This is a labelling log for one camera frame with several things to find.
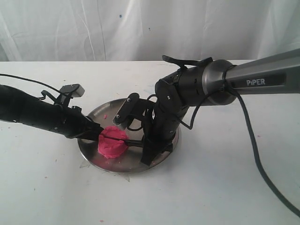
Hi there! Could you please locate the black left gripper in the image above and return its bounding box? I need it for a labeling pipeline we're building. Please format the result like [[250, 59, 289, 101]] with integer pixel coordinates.
[[46, 104, 103, 142]]

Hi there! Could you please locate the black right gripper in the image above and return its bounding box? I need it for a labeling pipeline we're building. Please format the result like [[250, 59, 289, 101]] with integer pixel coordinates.
[[141, 103, 188, 166]]

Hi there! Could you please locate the pink clay lump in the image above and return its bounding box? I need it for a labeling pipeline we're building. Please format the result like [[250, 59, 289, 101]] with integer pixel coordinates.
[[97, 126, 128, 158]]

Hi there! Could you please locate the black kitchen knife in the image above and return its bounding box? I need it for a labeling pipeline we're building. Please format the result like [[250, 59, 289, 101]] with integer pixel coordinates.
[[103, 135, 143, 148]]

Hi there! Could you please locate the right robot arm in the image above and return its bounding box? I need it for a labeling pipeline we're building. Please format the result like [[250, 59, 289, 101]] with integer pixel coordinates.
[[141, 49, 300, 165]]

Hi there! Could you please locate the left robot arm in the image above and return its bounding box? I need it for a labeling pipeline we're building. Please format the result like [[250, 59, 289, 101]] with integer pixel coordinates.
[[0, 84, 103, 141]]

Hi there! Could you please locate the round stainless steel plate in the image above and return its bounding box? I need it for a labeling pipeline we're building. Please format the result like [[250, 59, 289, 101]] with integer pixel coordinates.
[[77, 98, 182, 174]]

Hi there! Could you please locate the clear tape piece left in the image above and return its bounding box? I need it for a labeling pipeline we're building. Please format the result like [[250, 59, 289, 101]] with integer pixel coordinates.
[[79, 160, 91, 169]]

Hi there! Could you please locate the clear tape piece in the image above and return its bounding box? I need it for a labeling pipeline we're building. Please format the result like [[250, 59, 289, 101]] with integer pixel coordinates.
[[79, 160, 91, 169], [122, 174, 130, 182]]

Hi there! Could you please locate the clear tape piece bottom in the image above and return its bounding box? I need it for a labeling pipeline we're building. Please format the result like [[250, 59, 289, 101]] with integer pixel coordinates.
[[122, 174, 130, 182]]

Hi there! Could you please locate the white plastic backdrop sheet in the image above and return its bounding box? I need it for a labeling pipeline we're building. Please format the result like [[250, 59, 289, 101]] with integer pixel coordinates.
[[0, 0, 300, 61]]

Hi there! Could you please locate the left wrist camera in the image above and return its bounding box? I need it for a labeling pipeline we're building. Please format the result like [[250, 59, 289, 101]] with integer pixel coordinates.
[[41, 84, 85, 106]]

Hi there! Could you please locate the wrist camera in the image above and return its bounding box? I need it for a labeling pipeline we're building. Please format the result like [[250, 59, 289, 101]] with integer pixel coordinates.
[[41, 84, 85, 106], [112, 93, 151, 129]]

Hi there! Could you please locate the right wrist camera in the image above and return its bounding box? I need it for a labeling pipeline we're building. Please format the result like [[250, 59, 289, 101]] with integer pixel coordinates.
[[112, 93, 151, 129]]

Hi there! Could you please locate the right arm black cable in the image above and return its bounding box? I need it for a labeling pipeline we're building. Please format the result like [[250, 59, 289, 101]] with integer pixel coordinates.
[[126, 55, 300, 218]]

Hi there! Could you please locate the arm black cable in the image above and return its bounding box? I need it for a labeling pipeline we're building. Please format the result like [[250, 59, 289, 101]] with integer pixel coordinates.
[[126, 55, 300, 218], [0, 74, 64, 94]]

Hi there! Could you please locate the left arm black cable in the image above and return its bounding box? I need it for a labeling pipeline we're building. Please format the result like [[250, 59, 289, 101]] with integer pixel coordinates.
[[0, 74, 64, 94]]

